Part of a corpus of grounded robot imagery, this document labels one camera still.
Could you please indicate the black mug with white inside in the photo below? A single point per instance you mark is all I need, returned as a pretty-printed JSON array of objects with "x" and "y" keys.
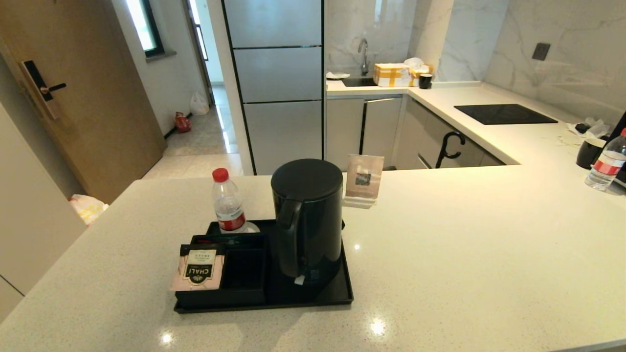
[{"x": 588, "y": 155}]

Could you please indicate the silver refrigerator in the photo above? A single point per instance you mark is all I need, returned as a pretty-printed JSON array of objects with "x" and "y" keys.
[{"x": 279, "y": 73}]

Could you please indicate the red bag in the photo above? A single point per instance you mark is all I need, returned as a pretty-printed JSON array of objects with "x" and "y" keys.
[{"x": 183, "y": 123}]

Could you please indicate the large yellow taped cardboard box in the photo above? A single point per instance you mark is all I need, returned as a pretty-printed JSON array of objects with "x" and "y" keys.
[{"x": 391, "y": 75}]

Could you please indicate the water bottle on tray red cap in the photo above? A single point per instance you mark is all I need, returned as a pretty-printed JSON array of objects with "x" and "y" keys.
[{"x": 227, "y": 205}]

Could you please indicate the white yellow plastic bag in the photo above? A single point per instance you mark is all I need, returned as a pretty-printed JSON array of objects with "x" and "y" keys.
[{"x": 88, "y": 208}]

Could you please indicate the pink CHALI tea bag packet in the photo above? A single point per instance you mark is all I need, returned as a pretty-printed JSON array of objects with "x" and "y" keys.
[{"x": 198, "y": 269}]

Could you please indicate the white crumpled tissue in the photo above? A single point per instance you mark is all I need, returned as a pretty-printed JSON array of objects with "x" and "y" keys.
[{"x": 413, "y": 62}]

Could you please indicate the white round coaster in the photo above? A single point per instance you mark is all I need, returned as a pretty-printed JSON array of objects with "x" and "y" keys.
[{"x": 252, "y": 228}]

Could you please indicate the small black cup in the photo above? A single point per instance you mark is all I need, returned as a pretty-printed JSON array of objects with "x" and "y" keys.
[{"x": 425, "y": 81}]

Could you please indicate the kitchen sink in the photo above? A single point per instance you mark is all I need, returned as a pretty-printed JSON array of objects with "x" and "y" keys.
[{"x": 358, "y": 82}]

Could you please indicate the grey wall outlet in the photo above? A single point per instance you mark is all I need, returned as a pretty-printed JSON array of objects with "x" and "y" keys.
[{"x": 541, "y": 51}]

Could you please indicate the black compartment organizer box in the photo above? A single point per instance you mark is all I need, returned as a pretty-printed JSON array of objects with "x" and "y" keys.
[{"x": 242, "y": 274}]

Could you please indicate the chrome faucet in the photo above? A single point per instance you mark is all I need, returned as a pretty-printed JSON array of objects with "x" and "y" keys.
[{"x": 364, "y": 54}]

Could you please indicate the black electric kettle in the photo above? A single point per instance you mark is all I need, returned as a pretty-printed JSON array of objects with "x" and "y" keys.
[{"x": 313, "y": 220}]

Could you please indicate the red sachet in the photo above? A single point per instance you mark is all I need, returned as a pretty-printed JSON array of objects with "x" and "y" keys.
[{"x": 210, "y": 240}]

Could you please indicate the crumpled clear plastic wrap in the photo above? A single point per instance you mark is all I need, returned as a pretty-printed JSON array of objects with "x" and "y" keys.
[{"x": 594, "y": 128}]

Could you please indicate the acrylic QR code sign stand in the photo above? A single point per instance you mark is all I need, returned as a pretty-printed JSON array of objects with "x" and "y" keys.
[{"x": 364, "y": 176}]

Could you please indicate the white dish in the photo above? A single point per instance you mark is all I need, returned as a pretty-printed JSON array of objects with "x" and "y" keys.
[{"x": 337, "y": 75}]

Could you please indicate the black induction cooktop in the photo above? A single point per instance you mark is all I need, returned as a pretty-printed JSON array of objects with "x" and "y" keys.
[{"x": 503, "y": 114}]

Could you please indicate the window with dark frame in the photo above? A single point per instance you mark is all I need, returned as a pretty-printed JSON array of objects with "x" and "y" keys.
[{"x": 142, "y": 24}]

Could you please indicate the grey kitchen base cabinets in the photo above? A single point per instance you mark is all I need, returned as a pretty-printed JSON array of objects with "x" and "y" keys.
[{"x": 381, "y": 132}]

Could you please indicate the black serving tray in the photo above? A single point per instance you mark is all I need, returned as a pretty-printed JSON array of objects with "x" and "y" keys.
[{"x": 332, "y": 293}]

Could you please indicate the beige cabinet panel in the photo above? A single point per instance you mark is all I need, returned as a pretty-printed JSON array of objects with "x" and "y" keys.
[{"x": 29, "y": 230}]

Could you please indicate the water bottle with red label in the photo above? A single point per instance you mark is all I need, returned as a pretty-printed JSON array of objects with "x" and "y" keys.
[{"x": 605, "y": 168}]

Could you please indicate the brown wooden door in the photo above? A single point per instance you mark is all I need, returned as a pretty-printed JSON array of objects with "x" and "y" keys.
[{"x": 98, "y": 122}]

